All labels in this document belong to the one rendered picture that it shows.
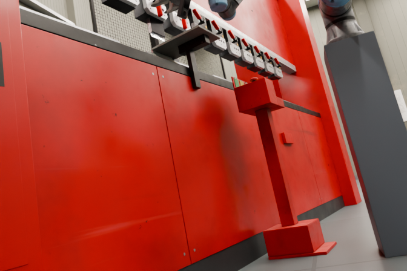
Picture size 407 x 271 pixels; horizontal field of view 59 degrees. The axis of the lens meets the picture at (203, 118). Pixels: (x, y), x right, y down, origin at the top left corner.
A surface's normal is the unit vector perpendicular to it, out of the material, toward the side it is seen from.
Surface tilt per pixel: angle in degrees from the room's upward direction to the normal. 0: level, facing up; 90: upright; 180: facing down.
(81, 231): 90
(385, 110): 90
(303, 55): 90
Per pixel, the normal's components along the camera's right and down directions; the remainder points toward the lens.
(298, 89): -0.54, -0.08
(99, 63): 0.82, -0.28
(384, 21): -0.32, -0.15
